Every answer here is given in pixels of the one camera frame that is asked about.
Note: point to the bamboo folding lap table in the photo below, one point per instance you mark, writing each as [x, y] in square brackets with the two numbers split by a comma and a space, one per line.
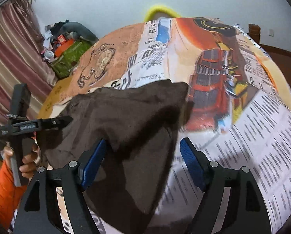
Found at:
[53, 97]

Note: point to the grey plush toy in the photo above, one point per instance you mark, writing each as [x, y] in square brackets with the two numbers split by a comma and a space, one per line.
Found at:
[77, 30]

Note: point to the orange box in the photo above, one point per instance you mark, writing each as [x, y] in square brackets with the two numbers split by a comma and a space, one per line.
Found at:
[64, 44]

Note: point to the green storage bag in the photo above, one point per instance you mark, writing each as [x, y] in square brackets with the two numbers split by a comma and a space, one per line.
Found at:
[64, 64]

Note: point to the dark brown cloth garment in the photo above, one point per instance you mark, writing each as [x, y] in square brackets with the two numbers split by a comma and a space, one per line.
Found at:
[141, 125]

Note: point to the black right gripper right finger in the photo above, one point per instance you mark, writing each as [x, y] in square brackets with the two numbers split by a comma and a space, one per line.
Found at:
[245, 211]

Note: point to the white wall socket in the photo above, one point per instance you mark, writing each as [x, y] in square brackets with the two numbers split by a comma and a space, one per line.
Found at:
[271, 32]

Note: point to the wooden bed post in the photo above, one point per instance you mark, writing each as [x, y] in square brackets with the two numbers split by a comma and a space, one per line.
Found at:
[254, 32]

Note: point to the newspaper print bed cover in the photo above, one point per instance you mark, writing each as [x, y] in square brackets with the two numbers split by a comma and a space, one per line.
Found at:
[237, 110]

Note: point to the striped red beige curtain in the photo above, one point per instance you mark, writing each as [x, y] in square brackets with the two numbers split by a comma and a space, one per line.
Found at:
[21, 44]

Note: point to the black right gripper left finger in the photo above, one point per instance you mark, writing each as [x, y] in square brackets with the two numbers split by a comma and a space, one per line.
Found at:
[39, 210]

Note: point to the orange sleeve left forearm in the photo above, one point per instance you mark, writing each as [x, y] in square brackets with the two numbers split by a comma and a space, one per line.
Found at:
[10, 196]

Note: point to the person left hand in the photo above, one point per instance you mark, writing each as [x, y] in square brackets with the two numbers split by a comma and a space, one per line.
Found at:
[29, 161]

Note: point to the yellow curved foam tube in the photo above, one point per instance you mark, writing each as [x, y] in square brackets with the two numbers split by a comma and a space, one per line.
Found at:
[160, 11]

